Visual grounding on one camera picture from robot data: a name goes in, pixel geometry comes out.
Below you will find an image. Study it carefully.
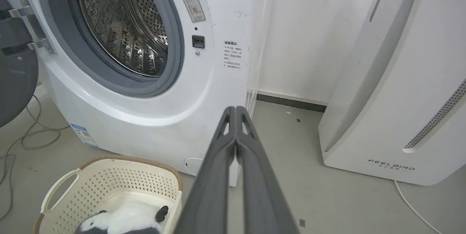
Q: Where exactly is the black and white plush toy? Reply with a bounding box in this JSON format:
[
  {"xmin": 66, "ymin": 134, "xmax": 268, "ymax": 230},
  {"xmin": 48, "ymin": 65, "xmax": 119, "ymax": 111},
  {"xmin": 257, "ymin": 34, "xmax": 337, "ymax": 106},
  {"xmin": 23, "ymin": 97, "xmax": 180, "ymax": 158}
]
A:
[{"xmin": 75, "ymin": 201, "xmax": 169, "ymax": 234}]

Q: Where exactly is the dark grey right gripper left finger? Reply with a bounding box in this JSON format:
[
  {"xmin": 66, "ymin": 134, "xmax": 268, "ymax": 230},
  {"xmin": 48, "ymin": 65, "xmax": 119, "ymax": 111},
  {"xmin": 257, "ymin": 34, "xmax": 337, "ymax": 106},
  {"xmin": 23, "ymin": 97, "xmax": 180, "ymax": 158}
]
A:
[{"xmin": 174, "ymin": 106, "xmax": 237, "ymax": 234}]

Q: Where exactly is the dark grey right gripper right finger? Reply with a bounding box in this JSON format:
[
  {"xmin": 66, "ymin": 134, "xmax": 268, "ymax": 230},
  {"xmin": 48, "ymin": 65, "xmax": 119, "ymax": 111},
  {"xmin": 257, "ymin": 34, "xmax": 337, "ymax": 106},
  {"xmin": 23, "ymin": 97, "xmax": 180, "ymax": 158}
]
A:
[{"xmin": 235, "ymin": 106, "xmax": 300, "ymax": 234}]

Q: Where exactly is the cream perforated laundry basket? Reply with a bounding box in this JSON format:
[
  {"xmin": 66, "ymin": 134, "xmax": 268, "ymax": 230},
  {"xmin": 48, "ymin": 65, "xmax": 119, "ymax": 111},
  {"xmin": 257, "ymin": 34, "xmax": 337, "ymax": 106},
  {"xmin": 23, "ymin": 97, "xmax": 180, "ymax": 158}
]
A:
[{"xmin": 33, "ymin": 155, "xmax": 183, "ymax": 234}]

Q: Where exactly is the white power cable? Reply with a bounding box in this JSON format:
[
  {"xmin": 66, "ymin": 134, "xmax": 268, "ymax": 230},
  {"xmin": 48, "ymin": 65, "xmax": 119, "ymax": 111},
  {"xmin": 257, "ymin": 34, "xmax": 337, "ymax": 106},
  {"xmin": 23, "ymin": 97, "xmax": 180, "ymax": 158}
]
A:
[{"xmin": 394, "ymin": 180, "xmax": 443, "ymax": 234}]

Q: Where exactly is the white front-load washing machine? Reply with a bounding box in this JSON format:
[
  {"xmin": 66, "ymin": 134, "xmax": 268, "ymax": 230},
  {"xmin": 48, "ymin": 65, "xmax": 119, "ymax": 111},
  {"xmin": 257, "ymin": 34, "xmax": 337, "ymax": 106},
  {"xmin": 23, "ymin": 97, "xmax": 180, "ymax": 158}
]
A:
[{"xmin": 0, "ymin": 0, "xmax": 274, "ymax": 187}]

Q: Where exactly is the dark washing machine door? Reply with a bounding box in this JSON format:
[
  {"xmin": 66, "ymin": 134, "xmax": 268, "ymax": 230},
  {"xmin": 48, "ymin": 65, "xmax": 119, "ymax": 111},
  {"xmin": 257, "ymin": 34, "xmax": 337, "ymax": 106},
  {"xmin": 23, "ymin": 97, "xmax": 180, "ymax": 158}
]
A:
[{"xmin": 0, "ymin": 0, "xmax": 56, "ymax": 128}]

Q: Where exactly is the grey floor cable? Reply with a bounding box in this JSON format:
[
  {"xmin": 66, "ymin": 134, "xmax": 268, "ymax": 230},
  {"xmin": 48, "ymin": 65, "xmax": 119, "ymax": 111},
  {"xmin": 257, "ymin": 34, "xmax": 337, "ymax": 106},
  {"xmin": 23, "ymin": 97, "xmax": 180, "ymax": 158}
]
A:
[{"xmin": 0, "ymin": 95, "xmax": 70, "ymax": 221}]

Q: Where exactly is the white tower air purifier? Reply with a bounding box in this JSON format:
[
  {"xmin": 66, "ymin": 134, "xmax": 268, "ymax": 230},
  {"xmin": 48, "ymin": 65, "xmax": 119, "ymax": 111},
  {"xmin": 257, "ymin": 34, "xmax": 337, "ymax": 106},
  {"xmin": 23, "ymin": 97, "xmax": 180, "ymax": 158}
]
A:
[{"xmin": 319, "ymin": 0, "xmax": 466, "ymax": 186}]

